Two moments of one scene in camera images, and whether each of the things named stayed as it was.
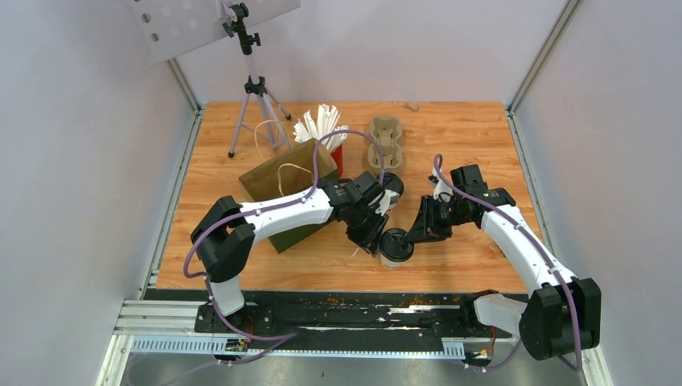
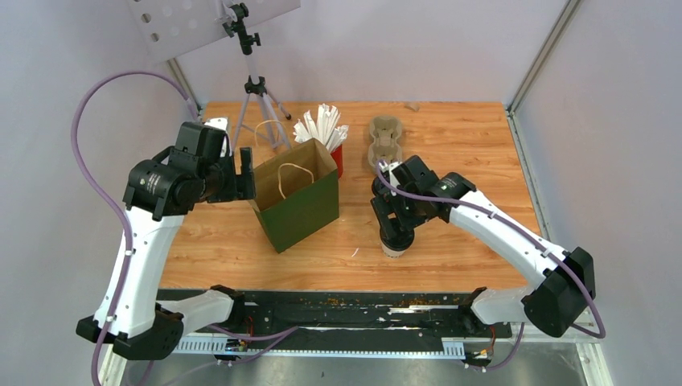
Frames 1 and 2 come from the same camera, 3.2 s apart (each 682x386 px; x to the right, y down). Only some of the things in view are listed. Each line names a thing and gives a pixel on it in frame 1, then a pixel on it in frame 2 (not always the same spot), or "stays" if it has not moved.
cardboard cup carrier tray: [387, 131] stays
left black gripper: [371, 241] -> [247, 177]
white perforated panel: [169, 27] stays
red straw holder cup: [337, 155] stays
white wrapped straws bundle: [325, 122] stays
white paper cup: [392, 264] -> [393, 253]
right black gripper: [431, 230] -> [385, 204]
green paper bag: [285, 177] stays
